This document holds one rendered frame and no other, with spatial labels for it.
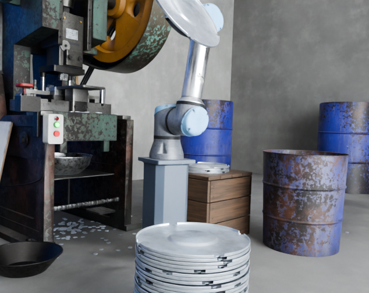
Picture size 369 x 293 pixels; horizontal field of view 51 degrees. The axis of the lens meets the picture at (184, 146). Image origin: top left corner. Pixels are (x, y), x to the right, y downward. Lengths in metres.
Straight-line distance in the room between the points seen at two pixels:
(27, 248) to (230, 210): 0.99
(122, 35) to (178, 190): 1.18
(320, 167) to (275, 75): 3.33
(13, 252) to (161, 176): 0.71
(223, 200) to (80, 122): 0.83
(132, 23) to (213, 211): 1.21
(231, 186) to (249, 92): 3.33
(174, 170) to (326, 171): 0.72
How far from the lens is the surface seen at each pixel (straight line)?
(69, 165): 2.11
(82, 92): 2.11
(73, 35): 2.23
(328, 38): 4.90
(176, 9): 1.19
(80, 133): 2.02
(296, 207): 1.89
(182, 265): 0.88
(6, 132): 2.15
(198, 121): 1.51
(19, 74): 2.33
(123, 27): 2.47
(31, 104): 1.87
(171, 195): 1.61
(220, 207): 1.98
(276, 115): 5.04
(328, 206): 1.93
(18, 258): 1.82
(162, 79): 4.40
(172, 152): 1.60
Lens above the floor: 0.59
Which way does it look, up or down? 3 degrees down
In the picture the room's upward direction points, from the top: 2 degrees clockwise
